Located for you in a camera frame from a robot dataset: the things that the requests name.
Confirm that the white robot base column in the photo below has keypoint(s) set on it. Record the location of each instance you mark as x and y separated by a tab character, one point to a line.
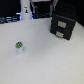
25	10

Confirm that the white kcup with green lid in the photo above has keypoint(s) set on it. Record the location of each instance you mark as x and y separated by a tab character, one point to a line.
19	47

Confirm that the dark keyboard at left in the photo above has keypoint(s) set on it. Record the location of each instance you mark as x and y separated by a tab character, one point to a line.
9	19

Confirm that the black kcup holder drawer box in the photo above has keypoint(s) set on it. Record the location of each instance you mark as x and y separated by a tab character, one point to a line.
63	20

